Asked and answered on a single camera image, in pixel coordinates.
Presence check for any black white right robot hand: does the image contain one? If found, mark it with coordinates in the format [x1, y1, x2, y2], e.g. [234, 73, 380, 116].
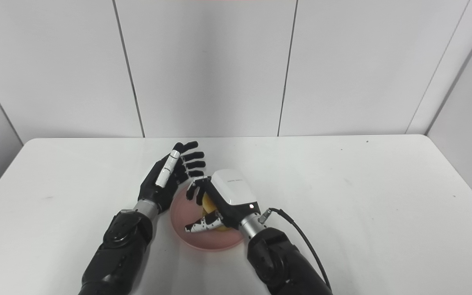
[184, 169, 261, 234]

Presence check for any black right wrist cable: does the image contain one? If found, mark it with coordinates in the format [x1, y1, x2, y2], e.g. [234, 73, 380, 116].
[259, 208, 333, 293]

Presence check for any toy hamburger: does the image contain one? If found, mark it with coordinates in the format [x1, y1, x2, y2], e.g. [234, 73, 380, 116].
[202, 193, 233, 232]

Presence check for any pink round plate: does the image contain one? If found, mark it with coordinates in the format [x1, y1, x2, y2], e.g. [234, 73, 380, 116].
[170, 184, 247, 252]

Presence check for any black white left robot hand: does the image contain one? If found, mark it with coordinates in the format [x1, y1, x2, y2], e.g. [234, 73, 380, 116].
[138, 141, 206, 214]

